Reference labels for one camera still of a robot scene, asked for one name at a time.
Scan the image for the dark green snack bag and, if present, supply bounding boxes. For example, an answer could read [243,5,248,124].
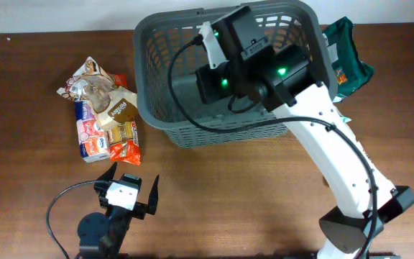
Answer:
[322,17,374,103]

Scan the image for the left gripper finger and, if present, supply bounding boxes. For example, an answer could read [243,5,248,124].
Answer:
[147,175,160,215]
[97,162,117,181]

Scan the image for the light blue tissue pack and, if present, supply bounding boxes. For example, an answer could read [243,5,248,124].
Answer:
[340,115,352,124]

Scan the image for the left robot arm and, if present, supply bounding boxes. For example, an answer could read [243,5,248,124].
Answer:
[77,163,160,258]

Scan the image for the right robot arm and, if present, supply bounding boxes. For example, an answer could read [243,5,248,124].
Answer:
[194,6,414,258]

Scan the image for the blue Kleenex tissue pack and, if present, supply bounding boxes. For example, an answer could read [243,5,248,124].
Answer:
[74,101,110,163]

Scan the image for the beige pantree pouch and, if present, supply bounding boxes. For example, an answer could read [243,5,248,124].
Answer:
[57,57,138,131]
[344,123,376,173]

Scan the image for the orange spaghetti packet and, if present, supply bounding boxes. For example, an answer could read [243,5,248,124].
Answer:
[107,121,141,165]

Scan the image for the grey plastic slotted basket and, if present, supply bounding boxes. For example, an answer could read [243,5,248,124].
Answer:
[134,1,338,148]

